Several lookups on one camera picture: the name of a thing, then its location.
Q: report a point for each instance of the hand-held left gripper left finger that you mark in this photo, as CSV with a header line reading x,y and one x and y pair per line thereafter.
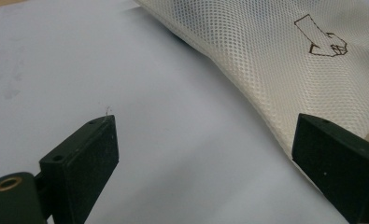
x,y
82,168

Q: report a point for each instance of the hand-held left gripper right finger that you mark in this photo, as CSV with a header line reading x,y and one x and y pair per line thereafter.
x,y
337,165

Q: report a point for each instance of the cream mesh laundry bag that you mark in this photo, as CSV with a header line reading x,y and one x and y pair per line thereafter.
x,y
266,53

